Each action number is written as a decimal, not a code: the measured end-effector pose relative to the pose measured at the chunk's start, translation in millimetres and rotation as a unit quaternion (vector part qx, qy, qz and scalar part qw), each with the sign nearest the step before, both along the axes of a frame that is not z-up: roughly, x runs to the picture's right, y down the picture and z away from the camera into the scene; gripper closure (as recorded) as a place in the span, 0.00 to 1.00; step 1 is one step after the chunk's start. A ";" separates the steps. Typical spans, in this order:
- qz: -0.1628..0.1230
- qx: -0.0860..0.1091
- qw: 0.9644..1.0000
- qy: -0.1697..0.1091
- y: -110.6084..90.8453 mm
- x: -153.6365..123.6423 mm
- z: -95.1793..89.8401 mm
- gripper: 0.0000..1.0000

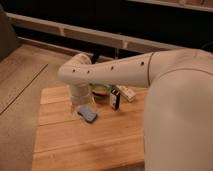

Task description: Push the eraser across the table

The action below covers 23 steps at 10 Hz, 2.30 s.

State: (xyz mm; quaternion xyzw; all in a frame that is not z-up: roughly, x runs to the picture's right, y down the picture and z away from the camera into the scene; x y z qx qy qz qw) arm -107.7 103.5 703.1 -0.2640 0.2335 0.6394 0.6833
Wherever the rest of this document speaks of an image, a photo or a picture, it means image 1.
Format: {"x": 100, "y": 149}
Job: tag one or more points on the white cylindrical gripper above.
{"x": 81, "y": 95}

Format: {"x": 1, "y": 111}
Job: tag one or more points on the black and white box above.
{"x": 114, "y": 99}

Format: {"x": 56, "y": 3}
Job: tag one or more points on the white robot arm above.
{"x": 178, "y": 108}

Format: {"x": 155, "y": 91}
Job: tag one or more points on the white shelf rail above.
{"x": 89, "y": 35}

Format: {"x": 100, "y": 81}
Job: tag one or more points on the green bowl with red rim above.
{"x": 99, "y": 90}

